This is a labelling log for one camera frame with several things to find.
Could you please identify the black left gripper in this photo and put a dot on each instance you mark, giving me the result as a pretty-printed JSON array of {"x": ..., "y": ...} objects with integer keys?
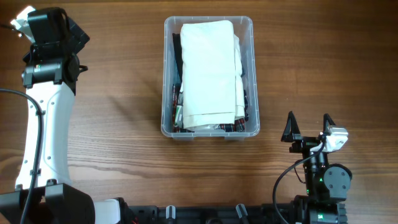
[{"x": 78, "y": 37}]

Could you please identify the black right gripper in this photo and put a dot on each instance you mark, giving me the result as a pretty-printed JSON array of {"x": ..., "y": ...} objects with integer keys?
[{"x": 306, "y": 142}]

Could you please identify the red navy plaid shirt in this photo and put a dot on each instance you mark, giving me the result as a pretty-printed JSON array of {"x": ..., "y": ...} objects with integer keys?
[{"x": 237, "y": 126}]

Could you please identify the black garment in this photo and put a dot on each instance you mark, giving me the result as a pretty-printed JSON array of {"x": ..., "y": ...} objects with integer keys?
[{"x": 178, "y": 54}]

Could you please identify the cream cloth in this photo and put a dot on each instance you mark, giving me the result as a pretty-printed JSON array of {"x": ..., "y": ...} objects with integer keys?
[{"x": 212, "y": 69}]

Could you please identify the white printed t-shirt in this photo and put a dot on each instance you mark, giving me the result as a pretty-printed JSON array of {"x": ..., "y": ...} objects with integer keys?
[{"x": 178, "y": 123}]

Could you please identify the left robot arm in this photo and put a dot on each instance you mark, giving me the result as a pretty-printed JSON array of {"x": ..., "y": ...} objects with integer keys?
[{"x": 43, "y": 192}]

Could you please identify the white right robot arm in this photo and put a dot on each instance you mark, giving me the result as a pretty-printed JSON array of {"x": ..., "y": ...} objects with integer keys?
[{"x": 326, "y": 184}]

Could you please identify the clear plastic storage bin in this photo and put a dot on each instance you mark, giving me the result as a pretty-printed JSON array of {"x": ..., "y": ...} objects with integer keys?
[{"x": 243, "y": 28}]

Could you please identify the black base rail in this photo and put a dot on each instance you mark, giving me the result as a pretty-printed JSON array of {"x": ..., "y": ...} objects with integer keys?
[{"x": 266, "y": 213}]

